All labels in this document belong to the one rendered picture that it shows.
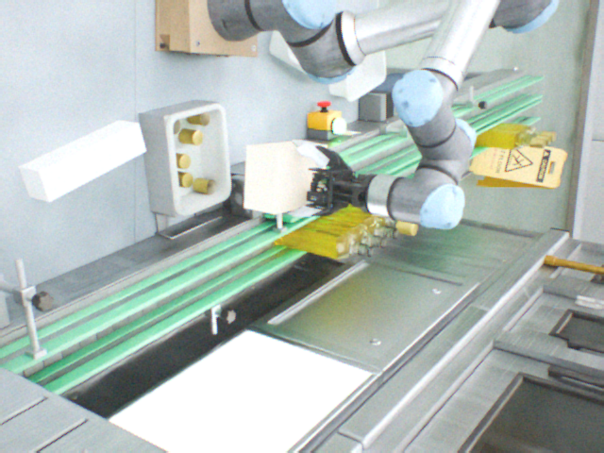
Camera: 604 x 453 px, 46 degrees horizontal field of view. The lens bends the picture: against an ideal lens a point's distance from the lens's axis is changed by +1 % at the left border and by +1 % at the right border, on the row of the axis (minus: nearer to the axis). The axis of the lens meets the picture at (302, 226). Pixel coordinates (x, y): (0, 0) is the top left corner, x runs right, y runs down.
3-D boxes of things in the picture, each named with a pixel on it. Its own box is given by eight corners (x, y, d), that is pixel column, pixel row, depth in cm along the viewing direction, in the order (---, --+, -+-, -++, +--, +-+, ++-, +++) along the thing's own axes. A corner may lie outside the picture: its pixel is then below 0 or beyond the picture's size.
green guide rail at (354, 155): (262, 188, 164) (290, 192, 160) (262, 184, 164) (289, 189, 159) (525, 77, 295) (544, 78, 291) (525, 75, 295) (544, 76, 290)
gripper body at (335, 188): (305, 165, 125) (361, 176, 118) (331, 161, 132) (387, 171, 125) (302, 208, 127) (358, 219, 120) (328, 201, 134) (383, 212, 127)
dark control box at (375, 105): (358, 119, 219) (380, 121, 214) (357, 93, 216) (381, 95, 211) (371, 113, 225) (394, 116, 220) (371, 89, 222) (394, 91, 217)
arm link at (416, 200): (472, 198, 119) (454, 241, 116) (414, 188, 125) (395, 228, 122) (460, 173, 113) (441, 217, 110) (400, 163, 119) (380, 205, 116)
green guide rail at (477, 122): (264, 217, 167) (291, 224, 162) (263, 213, 166) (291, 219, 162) (523, 95, 298) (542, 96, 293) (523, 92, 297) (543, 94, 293)
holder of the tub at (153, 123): (153, 234, 157) (177, 241, 153) (138, 112, 147) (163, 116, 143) (206, 212, 170) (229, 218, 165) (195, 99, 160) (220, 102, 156)
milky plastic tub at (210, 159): (151, 212, 155) (178, 220, 150) (139, 112, 147) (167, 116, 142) (205, 192, 168) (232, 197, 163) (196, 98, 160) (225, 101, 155)
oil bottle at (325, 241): (274, 244, 173) (346, 262, 161) (273, 223, 171) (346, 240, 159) (287, 237, 177) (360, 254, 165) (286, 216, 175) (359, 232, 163)
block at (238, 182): (229, 215, 167) (251, 220, 163) (226, 177, 164) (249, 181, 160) (239, 210, 170) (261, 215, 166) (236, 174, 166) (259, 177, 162)
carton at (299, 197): (246, 144, 131) (277, 150, 127) (296, 141, 144) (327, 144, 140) (243, 208, 134) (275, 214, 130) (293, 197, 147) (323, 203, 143)
